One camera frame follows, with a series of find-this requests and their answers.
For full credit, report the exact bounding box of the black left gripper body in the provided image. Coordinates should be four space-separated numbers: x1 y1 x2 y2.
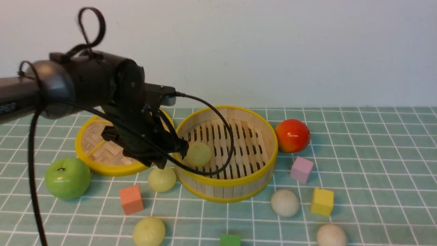
101 103 171 160

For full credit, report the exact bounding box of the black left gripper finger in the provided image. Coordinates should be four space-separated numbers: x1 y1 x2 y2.
136 153 168 170
164 135 189 159

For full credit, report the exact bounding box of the yellow bun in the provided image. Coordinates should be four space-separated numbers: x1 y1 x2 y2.
184 142 212 167
148 167 177 192
132 217 166 246

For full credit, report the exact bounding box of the white bun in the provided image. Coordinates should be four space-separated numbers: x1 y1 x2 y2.
316 224 348 246
270 189 301 218

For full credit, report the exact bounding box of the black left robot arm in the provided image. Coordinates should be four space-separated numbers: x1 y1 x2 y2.
0 52 189 169

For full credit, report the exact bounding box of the yellow-rimmed bamboo steamer lid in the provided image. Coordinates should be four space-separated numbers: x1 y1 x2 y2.
74 109 175 177

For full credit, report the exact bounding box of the bamboo steamer tray yellow rim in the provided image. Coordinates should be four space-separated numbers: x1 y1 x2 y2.
175 106 278 203

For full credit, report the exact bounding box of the orange cube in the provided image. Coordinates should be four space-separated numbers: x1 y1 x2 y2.
119 185 144 215

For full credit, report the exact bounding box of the green apple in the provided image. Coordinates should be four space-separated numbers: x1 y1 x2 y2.
44 157 91 200

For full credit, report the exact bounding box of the green cube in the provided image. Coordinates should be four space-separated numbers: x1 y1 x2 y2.
220 234 241 246

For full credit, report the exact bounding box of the red orange tomato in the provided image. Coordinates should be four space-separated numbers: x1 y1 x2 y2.
275 119 311 153

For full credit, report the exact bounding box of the pink cube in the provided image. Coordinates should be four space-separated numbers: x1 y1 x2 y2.
290 156 314 184

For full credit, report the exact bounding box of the yellow cube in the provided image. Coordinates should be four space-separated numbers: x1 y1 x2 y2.
310 187 335 217

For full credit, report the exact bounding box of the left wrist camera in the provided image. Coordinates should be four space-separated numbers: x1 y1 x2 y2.
144 83 177 108

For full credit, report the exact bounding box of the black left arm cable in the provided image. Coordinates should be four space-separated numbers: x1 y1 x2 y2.
18 7 235 246

